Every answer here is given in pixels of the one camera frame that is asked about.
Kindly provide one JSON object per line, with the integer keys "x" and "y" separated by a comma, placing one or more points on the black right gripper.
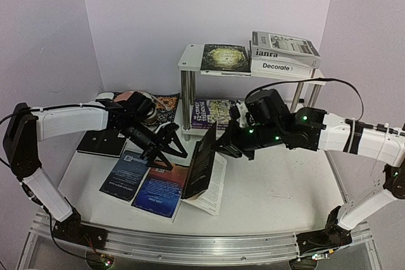
{"x": 233, "y": 141}

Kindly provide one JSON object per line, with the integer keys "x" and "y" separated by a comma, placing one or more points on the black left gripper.
{"x": 155, "y": 145}

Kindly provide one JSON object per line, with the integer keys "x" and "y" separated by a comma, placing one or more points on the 52-Storey Treehouse book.
{"x": 208, "y": 112}

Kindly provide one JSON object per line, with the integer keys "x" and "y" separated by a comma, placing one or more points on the blue orange paperback book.
{"x": 160, "y": 193}

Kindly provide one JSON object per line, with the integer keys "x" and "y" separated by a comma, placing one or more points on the black paperback book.
{"x": 205, "y": 182}

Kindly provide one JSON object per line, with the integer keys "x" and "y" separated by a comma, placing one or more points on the dark blue paperback book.
{"x": 126, "y": 176}

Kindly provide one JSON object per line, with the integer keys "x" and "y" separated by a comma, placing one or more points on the black notebook with barcode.
{"x": 109, "y": 143}

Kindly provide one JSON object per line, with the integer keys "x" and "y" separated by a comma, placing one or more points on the brown Decorate book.
{"x": 262, "y": 68}

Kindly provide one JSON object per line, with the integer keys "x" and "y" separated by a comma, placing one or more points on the dark green hardcover book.
{"x": 225, "y": 60}

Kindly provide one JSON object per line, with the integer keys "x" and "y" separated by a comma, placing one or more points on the grey photo cover book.
{"x": 284, "y": 48}

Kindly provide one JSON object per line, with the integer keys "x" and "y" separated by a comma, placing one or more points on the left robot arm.
{"x": 28, "y": 127}

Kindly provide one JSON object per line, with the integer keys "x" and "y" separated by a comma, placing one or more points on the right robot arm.
{"x": 264, "y": 120}

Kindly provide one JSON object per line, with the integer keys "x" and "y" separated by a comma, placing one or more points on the patterned placemat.
{"x": 165, "y": 110}

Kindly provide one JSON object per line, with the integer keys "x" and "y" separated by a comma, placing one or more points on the glass cup with brown band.
{"x": 152, "y": 116}

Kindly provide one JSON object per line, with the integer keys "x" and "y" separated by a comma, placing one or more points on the green bowl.
{"x": 106, "y": 95}

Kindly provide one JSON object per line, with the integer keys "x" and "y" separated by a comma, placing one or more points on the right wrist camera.
{"x": 240, "y": 114}

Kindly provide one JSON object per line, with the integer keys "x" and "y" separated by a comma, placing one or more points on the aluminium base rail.
{"x": 203, "y": 250}

